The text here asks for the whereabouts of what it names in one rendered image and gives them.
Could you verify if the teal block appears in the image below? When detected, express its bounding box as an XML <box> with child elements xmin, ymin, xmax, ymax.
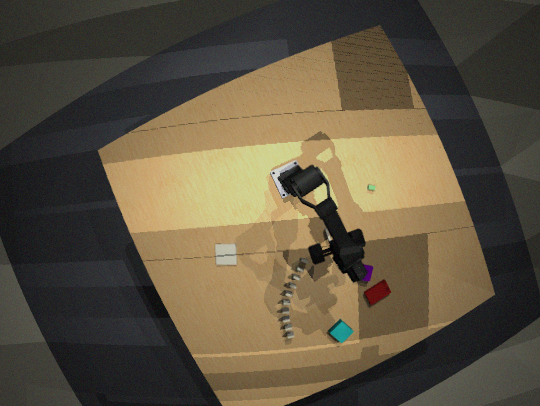
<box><xmin>328</xmin><ymin>319</ymin><xmax>353</xmax><ymax>343</ymax></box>

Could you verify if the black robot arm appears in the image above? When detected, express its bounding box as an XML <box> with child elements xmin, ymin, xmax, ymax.
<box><xmin>277</xmin><ymin>164</ymin><xmax>368</xmax><ymax>283</ymax></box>

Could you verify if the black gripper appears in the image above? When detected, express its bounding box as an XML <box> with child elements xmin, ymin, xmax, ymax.
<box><xmin>308</xmin><ymin>229</ymin><xmax>366</xmax><ymax>265</ymax></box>

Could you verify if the red rectangular block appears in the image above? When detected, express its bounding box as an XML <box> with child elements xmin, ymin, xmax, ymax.
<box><xmin>364</xmin><ymin>279</ymin><xmax>391</xmax><ymax>305</ymax></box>

